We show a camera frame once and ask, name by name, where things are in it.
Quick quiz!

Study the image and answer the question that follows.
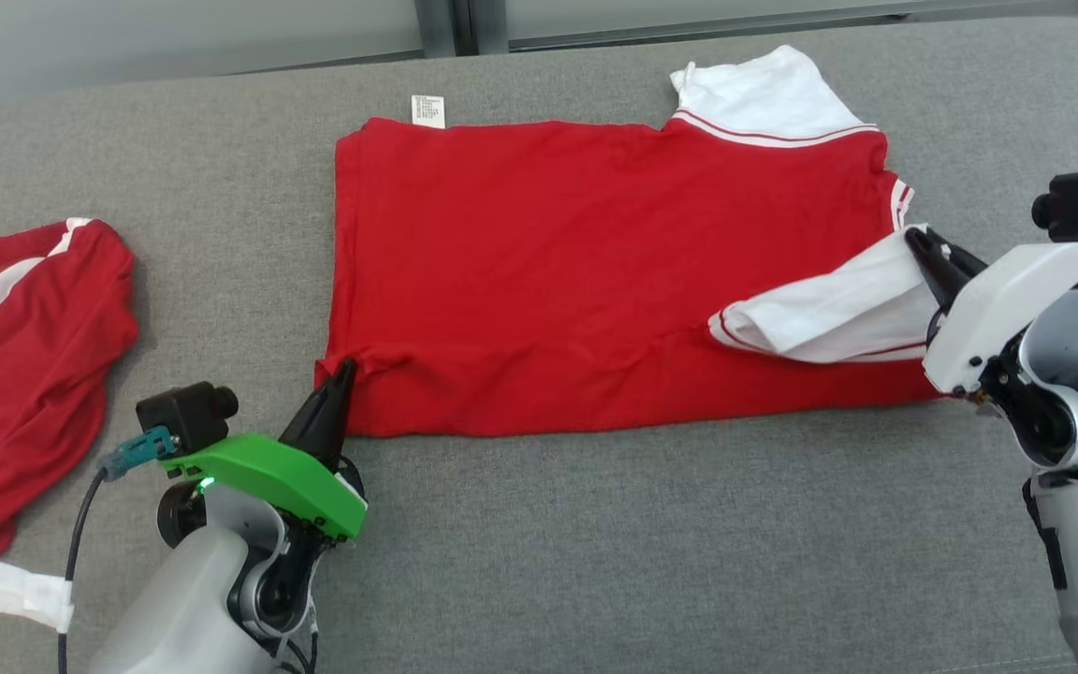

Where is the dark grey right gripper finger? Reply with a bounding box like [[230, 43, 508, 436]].
[[904, 226, 989, 280], [913, 251, 966, 312]]

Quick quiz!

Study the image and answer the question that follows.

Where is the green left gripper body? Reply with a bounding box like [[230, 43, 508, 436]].
[[163, 433, 370, 542]]

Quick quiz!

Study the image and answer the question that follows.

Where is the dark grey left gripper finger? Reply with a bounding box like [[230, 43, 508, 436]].
[[279, 359, 351, 466], [319, 359, 359, 471]]

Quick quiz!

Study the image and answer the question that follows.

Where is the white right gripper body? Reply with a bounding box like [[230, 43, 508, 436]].
[[922, 241, 1078, 395]]

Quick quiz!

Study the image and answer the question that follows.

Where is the red shirt with white sleeves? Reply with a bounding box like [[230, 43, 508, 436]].
[[314, 44, 950, 439]]

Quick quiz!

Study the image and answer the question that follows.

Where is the red jersey with white trim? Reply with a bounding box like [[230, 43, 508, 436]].
[[0, 217, 140, 634]]

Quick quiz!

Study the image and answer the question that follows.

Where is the grey fabric sofa cushion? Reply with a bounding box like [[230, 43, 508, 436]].
[[0, 14, 1078, 674]]

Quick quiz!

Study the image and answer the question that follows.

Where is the black cable with teal plug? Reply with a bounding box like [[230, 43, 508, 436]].
[[56, 426, 176, 674]]

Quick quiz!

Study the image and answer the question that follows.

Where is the grey partition post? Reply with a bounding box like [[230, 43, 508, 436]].
[[413, 0, 512, 57]]

